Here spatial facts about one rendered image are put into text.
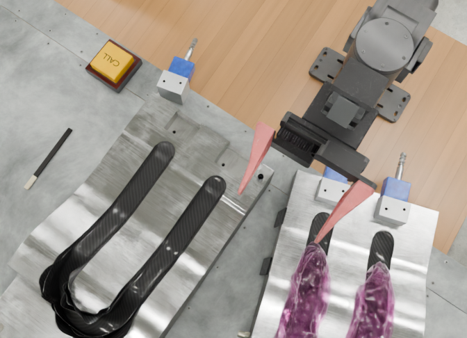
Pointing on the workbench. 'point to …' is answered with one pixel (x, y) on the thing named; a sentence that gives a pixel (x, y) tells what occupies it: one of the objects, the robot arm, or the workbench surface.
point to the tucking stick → (48, 158)
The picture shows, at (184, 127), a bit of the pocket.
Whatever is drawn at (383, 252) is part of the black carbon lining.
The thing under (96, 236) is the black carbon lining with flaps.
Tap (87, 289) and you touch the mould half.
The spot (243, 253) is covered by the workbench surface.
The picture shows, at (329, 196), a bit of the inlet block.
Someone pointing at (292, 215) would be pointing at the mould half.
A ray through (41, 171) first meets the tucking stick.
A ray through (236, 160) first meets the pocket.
